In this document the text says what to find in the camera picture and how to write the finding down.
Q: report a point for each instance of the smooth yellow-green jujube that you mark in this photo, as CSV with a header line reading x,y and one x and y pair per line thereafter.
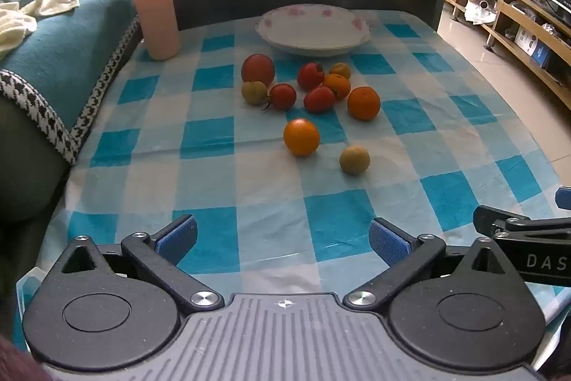
x,y
253,92
354,160

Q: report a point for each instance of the oblong red tomato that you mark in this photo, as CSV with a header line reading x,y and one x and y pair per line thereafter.
x,y
319,100

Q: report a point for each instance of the deep orange mandarin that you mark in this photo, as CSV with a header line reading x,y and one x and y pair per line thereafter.
x,y
363,104

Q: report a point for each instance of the red tomato with long stem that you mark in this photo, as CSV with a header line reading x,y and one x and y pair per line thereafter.
x,y
283,96

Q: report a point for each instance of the large red-green tomato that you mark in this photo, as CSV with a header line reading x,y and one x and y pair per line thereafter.
x,y
258,68

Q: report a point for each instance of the blue box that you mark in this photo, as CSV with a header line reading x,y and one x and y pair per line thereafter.
x,y
540,53

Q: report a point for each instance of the wooden media stand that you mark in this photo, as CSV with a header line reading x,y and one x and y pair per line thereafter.
x,y
499,19

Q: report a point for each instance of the yellow-orange mandarin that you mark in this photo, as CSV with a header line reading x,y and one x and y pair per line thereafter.
x,y
301,137

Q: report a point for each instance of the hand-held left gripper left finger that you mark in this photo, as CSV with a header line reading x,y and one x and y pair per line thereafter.
x,y
176,238

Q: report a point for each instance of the teal blanket with houndstooth trim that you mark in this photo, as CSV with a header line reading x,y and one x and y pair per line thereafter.
x,y
67,41

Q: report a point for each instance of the white printed box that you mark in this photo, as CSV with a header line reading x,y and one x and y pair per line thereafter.
x,y
524,37

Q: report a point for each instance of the white floral plate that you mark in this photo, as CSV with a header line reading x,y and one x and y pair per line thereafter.
x,y
312,30

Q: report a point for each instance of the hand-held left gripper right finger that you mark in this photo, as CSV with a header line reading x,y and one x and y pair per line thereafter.
x,y
389,242

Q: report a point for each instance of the small orange mandarin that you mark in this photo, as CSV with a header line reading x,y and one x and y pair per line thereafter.
x,y
340,85

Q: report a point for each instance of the blue checked tablecloth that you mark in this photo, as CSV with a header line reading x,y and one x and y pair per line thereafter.
x,y
267,193

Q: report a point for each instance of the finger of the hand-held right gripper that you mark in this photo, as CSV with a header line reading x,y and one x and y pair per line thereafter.
x,y
484,220
564,199

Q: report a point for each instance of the maroon garment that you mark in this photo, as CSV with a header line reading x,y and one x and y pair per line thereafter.
x,y
13,363

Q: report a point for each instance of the grey-green sofa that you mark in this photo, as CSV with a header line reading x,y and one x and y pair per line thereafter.
x,y
26,166

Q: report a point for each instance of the white cloth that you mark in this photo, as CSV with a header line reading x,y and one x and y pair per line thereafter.
x,y
18,28

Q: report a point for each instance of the round red tomato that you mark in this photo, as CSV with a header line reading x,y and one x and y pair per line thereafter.
x,y
310,76

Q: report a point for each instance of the pink ribbed cylinder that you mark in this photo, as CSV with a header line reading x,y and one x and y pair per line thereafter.
x,y
154,1

